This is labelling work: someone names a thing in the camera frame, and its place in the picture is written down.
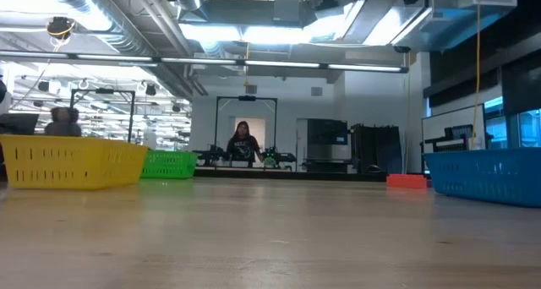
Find orange toy brick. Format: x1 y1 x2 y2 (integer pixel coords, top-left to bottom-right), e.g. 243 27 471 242
385 173 429 191

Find yellow plastic basket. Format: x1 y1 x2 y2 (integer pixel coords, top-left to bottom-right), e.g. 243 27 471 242
0 134 150 191

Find blue plastic basket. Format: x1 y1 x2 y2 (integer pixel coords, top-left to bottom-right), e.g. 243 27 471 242
423 146 541 209

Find background robot station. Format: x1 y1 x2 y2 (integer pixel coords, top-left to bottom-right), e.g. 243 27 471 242
198 144 297 170

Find person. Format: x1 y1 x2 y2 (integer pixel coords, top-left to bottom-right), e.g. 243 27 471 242
226 120 265 168
43 106 83 138

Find black cabinet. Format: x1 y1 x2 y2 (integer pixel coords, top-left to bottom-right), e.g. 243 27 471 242
305 118 349 174

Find long led light bar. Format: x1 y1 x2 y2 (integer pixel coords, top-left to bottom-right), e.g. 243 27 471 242
0 50 410 74

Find green plastic basket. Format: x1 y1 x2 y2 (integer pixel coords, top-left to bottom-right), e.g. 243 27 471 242
139 149 199 181

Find black folded panels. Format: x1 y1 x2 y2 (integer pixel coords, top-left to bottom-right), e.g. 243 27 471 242
349 123 403 175

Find whiteboard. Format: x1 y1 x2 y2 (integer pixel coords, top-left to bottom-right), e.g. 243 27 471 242
421 103 487 155

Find black cart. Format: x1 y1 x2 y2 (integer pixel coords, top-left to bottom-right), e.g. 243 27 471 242
420 123 495 153

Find dark computer monitor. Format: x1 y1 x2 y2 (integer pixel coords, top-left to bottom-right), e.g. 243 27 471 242
0 112 41 137

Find black gantry frame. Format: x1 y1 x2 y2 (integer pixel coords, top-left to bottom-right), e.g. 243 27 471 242
214 95 279 168
68 88 137 145

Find black aluminium table frame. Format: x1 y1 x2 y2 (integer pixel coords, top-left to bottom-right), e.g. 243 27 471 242
193 166 389 183

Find yellow hanging cord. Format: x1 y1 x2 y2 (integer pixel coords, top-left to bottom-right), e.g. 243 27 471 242
470 0 484 150

